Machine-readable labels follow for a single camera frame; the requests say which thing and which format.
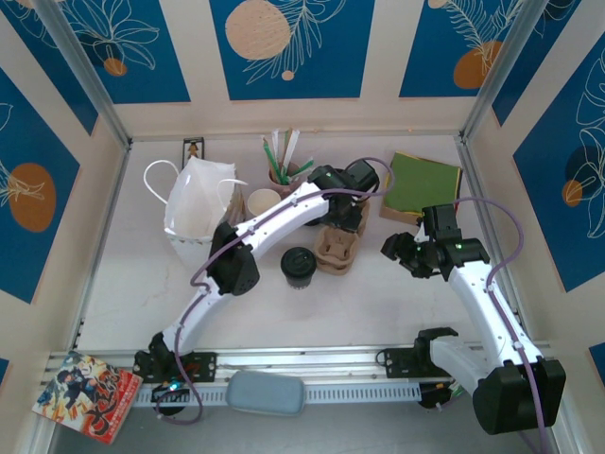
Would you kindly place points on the pink cup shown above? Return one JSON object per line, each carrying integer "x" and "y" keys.
{"x": 283, "y": 191}

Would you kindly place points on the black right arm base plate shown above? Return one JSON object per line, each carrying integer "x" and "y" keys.
{"x": 397, "y": 364}

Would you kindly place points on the blue-grey padded case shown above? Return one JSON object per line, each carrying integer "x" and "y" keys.
{"x": 264, "y": 392}

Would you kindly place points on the coffee cup with black lid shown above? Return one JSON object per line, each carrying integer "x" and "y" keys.
{"x": 298, "y": 265}

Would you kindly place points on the aluminium side rail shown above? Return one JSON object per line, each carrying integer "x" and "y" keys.
{"x": 105, "y": 227}
{"x": 483, "y": 189}

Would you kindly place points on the aluminium frame post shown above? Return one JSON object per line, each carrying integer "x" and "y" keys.
{"x": 496, "y": 71}
{"x": 90, "y": 75}

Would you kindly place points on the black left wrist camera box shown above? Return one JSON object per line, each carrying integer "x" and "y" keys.
{"x": 364, "y": 175}

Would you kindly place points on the stack of paper cups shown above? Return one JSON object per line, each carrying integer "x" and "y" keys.
{"x": 260, "y": 201}

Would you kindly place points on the green straw in torn wrapper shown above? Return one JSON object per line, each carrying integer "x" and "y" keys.
{"x": 302, "y": 169}

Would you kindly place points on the aluminium front rail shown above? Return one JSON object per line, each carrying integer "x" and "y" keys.
{"x": 293, "y": 357}

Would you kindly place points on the cartoon animal paper gift bag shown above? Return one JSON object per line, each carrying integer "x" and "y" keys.
{"x": 194, "y": 208}

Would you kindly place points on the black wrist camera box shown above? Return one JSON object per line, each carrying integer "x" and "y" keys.
{"x": 364, "y": 175}
{"x": 442, "y": 220}

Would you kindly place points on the long green straw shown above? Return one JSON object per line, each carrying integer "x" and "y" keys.
{"x": 269, "y": 153}

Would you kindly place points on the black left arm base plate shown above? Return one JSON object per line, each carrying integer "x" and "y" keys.
{"x": 205, "y": 366}

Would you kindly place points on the stack of coloured paper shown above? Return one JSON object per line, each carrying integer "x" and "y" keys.
{"x": 425, "y": 179}

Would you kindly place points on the colourful comic booklet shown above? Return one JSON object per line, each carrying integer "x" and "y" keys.
{"x": 85, "y": 397}

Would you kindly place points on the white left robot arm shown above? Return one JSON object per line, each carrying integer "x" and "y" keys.
{"x": 279, "y": 213}

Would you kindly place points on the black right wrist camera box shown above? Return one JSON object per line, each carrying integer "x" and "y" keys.
{"x": 442, "y": 220}

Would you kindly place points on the small black orange card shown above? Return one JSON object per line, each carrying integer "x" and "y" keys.
{"x": 193, "y": 150}

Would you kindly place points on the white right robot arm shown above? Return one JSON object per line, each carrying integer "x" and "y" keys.
{"x": 482, "y": 302}

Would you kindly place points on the white wrapped straw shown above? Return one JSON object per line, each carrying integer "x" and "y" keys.
{"x": 296, "y": 137}

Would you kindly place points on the brown cardboard cup carrier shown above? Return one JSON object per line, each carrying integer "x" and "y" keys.
{"x": 335, "y": 255}

